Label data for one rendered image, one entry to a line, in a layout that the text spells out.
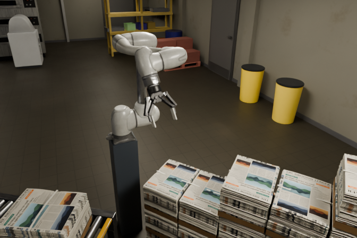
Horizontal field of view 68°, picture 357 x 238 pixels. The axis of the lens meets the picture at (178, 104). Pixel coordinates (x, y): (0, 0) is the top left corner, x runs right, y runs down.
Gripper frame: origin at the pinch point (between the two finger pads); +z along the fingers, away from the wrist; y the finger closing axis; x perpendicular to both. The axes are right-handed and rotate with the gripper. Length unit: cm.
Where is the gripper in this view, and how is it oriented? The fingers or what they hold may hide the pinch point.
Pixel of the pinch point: (164, 121)
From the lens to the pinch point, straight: 144.7
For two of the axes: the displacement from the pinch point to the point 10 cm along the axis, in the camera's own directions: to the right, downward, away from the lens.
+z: 3.1, 9.5, 0.3
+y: 8.0, -2.7, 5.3
